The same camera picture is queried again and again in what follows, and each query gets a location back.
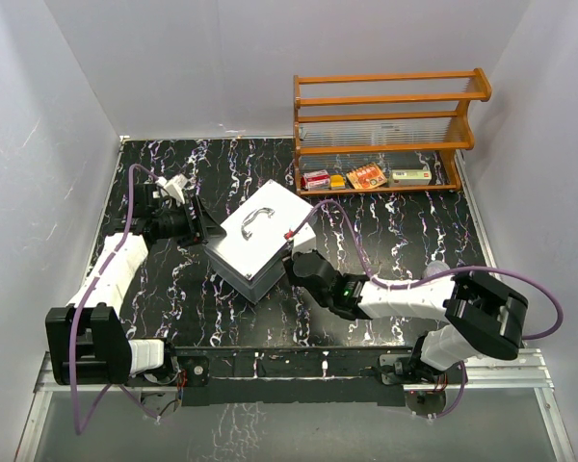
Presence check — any clear round container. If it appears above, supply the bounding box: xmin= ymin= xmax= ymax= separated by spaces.
xmin=422 ymin=260 xmax=450 ymax=279

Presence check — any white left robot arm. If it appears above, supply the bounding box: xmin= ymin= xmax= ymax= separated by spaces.
xmin=45 ymin=174 xmax=226 ymax=385

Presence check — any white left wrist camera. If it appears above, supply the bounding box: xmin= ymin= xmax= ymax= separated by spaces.
xmin=155 ymin=173 xmax=187 ymax=205

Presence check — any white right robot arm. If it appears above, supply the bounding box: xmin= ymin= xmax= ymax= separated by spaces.
xmin=283 ymin=250 xmax=528 ymax=384

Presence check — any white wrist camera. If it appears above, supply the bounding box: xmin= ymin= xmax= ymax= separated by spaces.
xmin=284 ymin=224 xmax=317 ymax=254
xmin=155 ymin=173 xmax=187 ymax=205

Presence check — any orange medicine packet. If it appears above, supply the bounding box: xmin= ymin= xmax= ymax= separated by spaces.
xmin=346 ymin=163 xmax=387 ymax=191

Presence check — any red white medicine box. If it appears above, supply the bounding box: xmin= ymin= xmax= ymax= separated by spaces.
xmin=301 ymin=169 xmax=330 ymax=191

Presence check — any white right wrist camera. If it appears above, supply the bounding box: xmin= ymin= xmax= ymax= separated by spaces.
xmin=284 ymin=224 xmax=317 ymax=254

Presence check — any grey medicine case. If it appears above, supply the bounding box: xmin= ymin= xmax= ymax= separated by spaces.
xmin=204 ymin=180 xmax=312 ymax=304

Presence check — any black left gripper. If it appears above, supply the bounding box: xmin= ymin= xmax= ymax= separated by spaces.
xmin=152 ymin=196 xmax=226 ymax=248

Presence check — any small yellow box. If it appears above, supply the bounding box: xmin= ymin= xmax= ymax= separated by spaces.
xmin=329 ymin=174 xmax=346 ymax=190

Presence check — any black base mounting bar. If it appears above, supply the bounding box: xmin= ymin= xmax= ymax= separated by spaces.
xmin=175 ymin=346 xmax=469 ymax=408

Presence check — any long white medicine box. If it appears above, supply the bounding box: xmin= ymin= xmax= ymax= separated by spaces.
xmin=388 ymin=168 xmax=433 ymax=187

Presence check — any orange wooden shelf rack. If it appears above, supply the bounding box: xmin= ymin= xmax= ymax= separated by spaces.
xmin=293 ymin=67 xmax=492 ymax=196

